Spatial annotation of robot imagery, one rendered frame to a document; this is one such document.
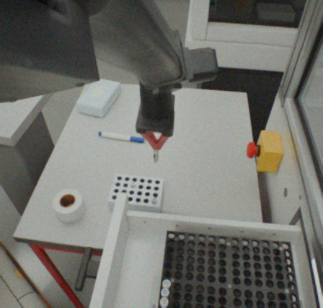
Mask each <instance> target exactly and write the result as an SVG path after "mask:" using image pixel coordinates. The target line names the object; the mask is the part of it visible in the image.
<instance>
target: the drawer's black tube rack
mask: <svg viewBox="0 0 323 308"><path fill-rule="evenodd" d="M181 234H183V235H184V236H185V238H184V239H180V238H179V236H180V235H181ZM189 236H194V238H195V239H194V240H190V239H189ZM199 237H203V238H204V239H205V240H204V241H200V240H199V239H198V238H199ZM209 238H214V240H215V241H214V242H210V241H209V240H208V239H209ZM220 238H223V239H225V242H223V243H221V242H219V239H220ZM233 239H235V240H237V241H238V244H234V243H233V242H232V240H233ZM174 240H176V245H175V253H174V269H173V277H172V278H171V279H165V278H162V279H164V280H170V281H171V282H172V293H171V301H170V308H294V304H295V305H296V308H301V306H300V299H299V295H298V285H297V281H296V272H295V268H294V263H293V253H292V249H291V243H290V242H288V241H287V242H281V241H274V240H267V239H247V238H241V237H227V236H221V235H215V236H213V235H206V234H193V233H186V232H177V236H176V237H175V238H174ZM244 240H245V241H247V242H248V245H244V244H243V243H242V241H244ZM253 242H256V243H257V246H253V244H252V243H253ZM262 242H266V243H267V247H264V246H263V245H262ZM273 243H275V244H277V245H278V248H275V247H273ZM284 244H287V246H288V248H284V247H283V245H284ZM286 252H288V254H289V256H286ZM287 259H288V260H290V262H291V264H288V261H287ZM288 267H289V268H291V272H288ZM289 275H290V276H292V277H293V280H292V281H291V280H290V276H289ZM291 283H292V284H293V286H294V289H291ZM292 296H294V297H295V298H296V301H295V302H293V299H292Z"/></svg>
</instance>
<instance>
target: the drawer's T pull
mask: <svg viewBox="0 0 323 308"><path fill-rule="evenodd" d="M93 251H94V248H93V247H87V248H86V249H85V253H84V256H83V259H82V262H81V265H80V269H79V272H78V276H77V280H76V284H75V287H74V288H75V291H82V290H83V288H84V284H85V278H86V277H87V278H97V274H98V270H99V265H100V263H101V261H96V260H91V259H92V254H93Z"/></svg>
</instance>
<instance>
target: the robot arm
mask: <svg viewBox="0 0 323 308"><path fill-rule="evenodd" d="M97 61H98V62H100V63H103V64H105V65H108V66H111V67H113V68H114V67H115V68H117V69H121V70H123V71H126V72H128V73H131V74H133V75H135V76H137V78H138V82H139V87H140V88H139V93H140V105H139V109H138V117H137V120H136V133H139V134H141V136H142V137H143V138H144V139H145V140H146V141H147V142H148V143H149V145H150V146H151V147H152V148H153V149H154V150H161V148H162V147H163V145H164V144H165V142H166V141H167V140H168V139H169V137H173V135H174V121H175V110H174V106H175V95H174V94H172V92H176V91H178V90H180V89H182V86H183V85H188V84H195V83H200V82H209V81H213V80H214V79H215V78H216V75H217V72H218V71H219V68H218V59H217V55H216V51H215V49H213V48H211V47H205V48H196V49H190V50H189V48H188V47H184V48H183V45H182V38H181V37H180V34H179V31H178V30H173V29H171V28H170V27H169V25H168V24H167V21H166V20H165V18H164V16H163V15H162V13H161V11H160V9H159V7H158V5H157V3H156V2H155V0H0V103H6V102H10V103H12V102H16V101H18V100H23V99H26V98H30V97H37V96H41V95H45V94H52V93H56V92H62V91H65V90H68V89H71V88H74V87H83V86H84V85H86V84H91V83H94V82H98V81H100V78H99V72H98V68H97ZM154 132H157V133H161V135H160V137H159V139H157V138H156V137H155V134H154Z"/></svg>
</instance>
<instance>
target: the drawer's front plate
mask: <svg viewBox="0 0 323 308"><path fill-rule="evenodd" d="M128 210H130V204H129V199H128V194H127V193H118V195H117V198H116V201H115V206H114V209H113V213H112V218H111V220H110V225H109V229H108V232H107V240H106V243H105V248H104V251H103V254H102V259H101V263H100V265H99V270H98V274H97V278H96V281H95V287H94V292H93V294H92V300H91V303H90V305H89V308H113V304H114V301H115V295H116V291H117V287H118V279H119V275H120V268H121V264H122V261H123V255H124V251H125V245H126V241H127V237H128V230H129V228H128V220H127V212H128Z"/></svg>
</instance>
